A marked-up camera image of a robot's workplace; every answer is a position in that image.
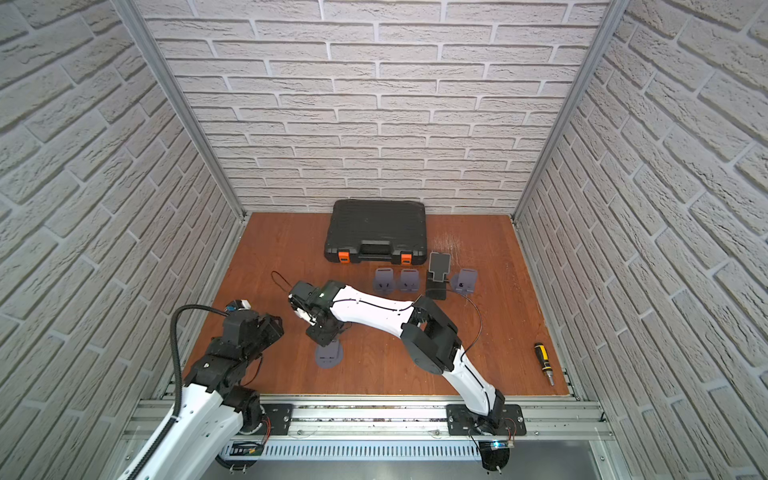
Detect grey phone stand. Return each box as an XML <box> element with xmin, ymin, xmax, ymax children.
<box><xmin>450</xmin><ymin>268</ymin><xmax>479</xmax><ymax>296</ymax></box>
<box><xmin>315</xmin><ymin>339</ymin><xmax>344</xmax><ymax>369</ymax></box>
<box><xmin>373</xmin><ymin>268</ymin><xmax>396</xmax><ymax>296</ymax></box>

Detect purple-grey phone stand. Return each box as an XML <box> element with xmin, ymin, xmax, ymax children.
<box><xmin>398</xmin><ymin>269</ymin><xmax>420</xmax><ymax>293</ymax></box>

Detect black phone stand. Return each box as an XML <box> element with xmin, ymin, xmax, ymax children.
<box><xmin>425</xmin><ymin>251</ymin><xmax>451</xmax><ymax>300</ymax></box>

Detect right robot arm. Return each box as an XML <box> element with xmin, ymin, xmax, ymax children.
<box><xmin>289</xmin><ymin>281</ymin><xmax>505</xmax><ymax>433</ymax></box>

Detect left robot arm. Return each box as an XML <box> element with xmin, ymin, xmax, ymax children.
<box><xmin>120</xmin><ymin>301</ymin><xmax>284</xmax><ymax>479</ymax></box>

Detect black plastic tool case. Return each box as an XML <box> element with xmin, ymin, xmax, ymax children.
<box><xmin>324</xmin><ymin>199</ymin><xmax>428</xmax><ymax>265</ymax></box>

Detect yellow black screwdriver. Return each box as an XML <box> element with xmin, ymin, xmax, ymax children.
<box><xmin>534</xmin><ymin>342</ymin><xmax>555</xmax><ymax>386</ymax></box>

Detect left corner aluminium profile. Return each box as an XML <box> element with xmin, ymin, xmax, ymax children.
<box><xmin>113</xmin><ymin>0</ymin><xmax>248</xmax><ymax>223</ymax></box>

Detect corner aluminium profile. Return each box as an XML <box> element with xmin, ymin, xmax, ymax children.
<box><xmin>510</xmin><ymin>0</ymin><xmax>630</xmax><ymax>223</ymax></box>
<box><xmin>113</xmin><ymin>0</ymin><xmax>248</xmax><ymax>223</ymax></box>

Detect right corner aluminium profile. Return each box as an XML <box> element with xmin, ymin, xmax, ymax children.
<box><xmin>510</xmin><ymin>0</ymin><xmax>630</xmax><ymax>223</ymax></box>

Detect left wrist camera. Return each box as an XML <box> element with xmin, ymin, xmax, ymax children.
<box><xmin>225</xmin><ymin>300</ymin><xmax>251</xmax><ymax>312</ymax></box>

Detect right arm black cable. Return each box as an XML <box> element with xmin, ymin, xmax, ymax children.
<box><xmin>269</xmin><ymin>269</ymin><xmax>484</xmax><ymax>361</ymax></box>

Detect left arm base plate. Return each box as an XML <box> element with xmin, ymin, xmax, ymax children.
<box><xmin>239</xmin><ymin>403</ymin><xmax>293</xmax><ymax>437</ymax></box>

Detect aluminium front rail frame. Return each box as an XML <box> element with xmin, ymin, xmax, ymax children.
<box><xmin>113</xmin><ymin>395</ymin><xmax>629</xmax><ymax>479</ymax></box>

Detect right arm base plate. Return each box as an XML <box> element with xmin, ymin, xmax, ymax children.
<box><xmin>446</xmin><ymin>404</ymin><xmax>527</xmax><ymax>439</ymax></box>

